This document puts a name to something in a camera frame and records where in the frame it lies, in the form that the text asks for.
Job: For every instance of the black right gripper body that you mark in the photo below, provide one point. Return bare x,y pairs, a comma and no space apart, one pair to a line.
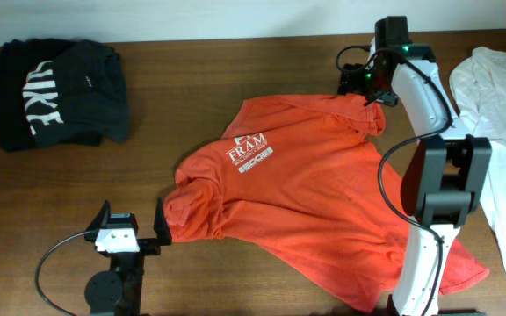
363,82

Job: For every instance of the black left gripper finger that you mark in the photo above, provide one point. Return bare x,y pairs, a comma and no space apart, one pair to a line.
102,218
161,227

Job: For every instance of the orange polo shirt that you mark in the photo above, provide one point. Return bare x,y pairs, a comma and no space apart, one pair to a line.
298,176

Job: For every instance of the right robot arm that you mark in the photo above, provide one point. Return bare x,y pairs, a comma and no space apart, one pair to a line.
443,183

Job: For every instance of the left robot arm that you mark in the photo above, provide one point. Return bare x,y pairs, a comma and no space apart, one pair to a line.
117,290

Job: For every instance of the black folded shirt white lettering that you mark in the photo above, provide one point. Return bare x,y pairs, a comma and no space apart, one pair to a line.
60,91

